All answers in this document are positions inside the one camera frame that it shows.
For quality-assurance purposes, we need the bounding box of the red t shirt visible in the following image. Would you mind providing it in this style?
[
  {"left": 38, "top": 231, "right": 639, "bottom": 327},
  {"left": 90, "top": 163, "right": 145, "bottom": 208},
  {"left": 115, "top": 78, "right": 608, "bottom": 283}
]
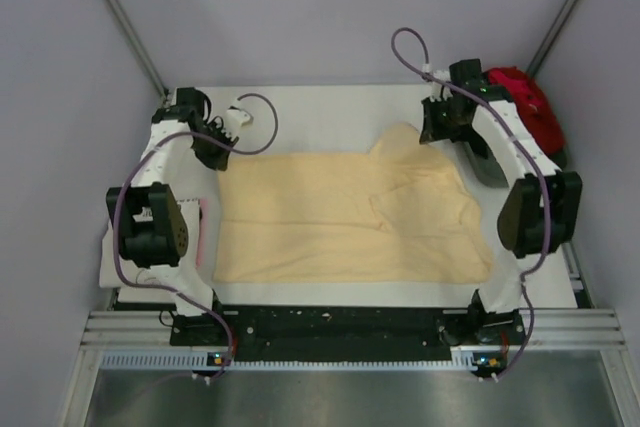
[{"left": 486, "top": 67, "right": 565, "bottom": 157}]

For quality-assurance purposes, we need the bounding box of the white printed folded shirt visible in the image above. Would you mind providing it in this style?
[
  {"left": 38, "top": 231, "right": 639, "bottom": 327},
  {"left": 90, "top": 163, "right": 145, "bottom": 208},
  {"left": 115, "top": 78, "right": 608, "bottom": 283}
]
[{"left": 99, "top": 198, "right": 201, "bottom": 288}]

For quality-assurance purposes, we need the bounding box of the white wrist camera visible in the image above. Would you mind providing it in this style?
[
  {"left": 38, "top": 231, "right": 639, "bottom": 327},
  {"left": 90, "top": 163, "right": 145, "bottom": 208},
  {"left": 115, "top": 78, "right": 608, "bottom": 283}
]
[
  {"left": 422, "top": 63, "right": 452, "bottom": 101},
  {"left": 224, "top": 105, "right": 253, "bottom": 138}
]

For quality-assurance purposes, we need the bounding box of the grey slotted cable duct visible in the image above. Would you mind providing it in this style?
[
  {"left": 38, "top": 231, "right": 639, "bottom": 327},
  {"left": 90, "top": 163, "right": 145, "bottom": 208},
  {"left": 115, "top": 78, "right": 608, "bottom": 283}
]
[{"left": 101, "top": 351, "right": 503, "bottom": 372}]

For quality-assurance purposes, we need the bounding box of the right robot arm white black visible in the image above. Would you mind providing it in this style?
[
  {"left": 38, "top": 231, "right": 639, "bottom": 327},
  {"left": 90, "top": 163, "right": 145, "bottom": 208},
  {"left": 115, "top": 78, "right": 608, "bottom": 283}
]
[{"left": 419, "top": 59, "right": 582, "bottom": 343}]

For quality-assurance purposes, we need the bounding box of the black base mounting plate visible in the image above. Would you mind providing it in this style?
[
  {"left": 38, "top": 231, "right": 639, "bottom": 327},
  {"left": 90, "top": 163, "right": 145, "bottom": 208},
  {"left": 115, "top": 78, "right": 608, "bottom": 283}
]
[{"left": 170, "top": 305, "right": 525, "bottom": 362}]

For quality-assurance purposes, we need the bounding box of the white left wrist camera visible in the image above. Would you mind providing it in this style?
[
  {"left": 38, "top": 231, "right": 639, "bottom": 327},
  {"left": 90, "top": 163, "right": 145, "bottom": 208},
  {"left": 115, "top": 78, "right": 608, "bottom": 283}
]
[{"left": 224, "top": 105, "right": 253, "bottom": 138}]

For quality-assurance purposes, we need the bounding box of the grey plastic tray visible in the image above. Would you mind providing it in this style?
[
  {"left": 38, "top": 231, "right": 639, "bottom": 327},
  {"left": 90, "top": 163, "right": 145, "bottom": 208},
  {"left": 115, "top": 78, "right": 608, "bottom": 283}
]
[{"left": 462, "top": 142, "right": 508, "bottom": 189}]

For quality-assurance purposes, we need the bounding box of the cream yellow t shirt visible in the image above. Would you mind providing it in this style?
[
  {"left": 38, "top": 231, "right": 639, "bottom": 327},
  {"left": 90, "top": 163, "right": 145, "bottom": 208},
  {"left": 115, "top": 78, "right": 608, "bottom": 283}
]
[{"left": 214, "top": 123, "right": 494, "bottom": 284}]

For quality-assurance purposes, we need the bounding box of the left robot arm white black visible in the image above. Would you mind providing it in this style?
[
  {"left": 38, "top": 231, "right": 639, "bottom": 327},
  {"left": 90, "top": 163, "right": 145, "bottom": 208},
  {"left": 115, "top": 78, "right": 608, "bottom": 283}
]
[{"left": 105, "top": 87, "right": 252, "bottom": 344}]

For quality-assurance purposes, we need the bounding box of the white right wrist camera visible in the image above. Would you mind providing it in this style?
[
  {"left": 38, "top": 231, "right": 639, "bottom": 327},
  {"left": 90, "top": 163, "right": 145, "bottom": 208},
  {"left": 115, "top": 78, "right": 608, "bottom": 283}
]
[{"left": 422, "top": 63, "right": 452, "bottom": 101}]

